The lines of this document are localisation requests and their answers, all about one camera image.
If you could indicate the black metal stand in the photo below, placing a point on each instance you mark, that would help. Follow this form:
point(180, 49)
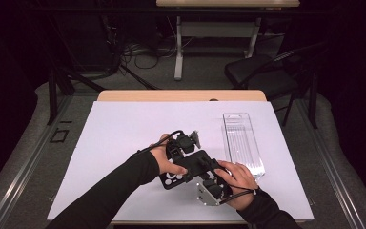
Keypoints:
point(53, 95)

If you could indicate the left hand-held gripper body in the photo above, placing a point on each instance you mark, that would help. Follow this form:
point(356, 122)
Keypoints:
point(186, 143)

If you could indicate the black chair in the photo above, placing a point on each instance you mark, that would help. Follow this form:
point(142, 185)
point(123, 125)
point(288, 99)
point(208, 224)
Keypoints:
point(257, 76)

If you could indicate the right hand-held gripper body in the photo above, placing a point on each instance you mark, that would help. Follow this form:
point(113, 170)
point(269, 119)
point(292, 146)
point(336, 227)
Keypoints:
point(214, 192)

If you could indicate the metal floor rail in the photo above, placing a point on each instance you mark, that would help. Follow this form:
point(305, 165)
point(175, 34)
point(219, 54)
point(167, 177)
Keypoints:
point(28, 162)
point(330, 165)

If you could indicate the clear plastic tray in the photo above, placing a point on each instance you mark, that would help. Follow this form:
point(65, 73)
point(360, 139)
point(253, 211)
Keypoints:
point(241, 143)

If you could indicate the person's left hand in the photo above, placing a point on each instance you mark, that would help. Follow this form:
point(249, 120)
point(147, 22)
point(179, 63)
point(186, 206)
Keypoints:
point(162, 156)

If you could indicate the person's right hand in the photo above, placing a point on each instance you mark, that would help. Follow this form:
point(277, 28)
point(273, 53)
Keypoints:
point(241, 181)

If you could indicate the white-legged desk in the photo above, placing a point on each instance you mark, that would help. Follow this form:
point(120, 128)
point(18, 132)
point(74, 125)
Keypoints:
point(178, 47)

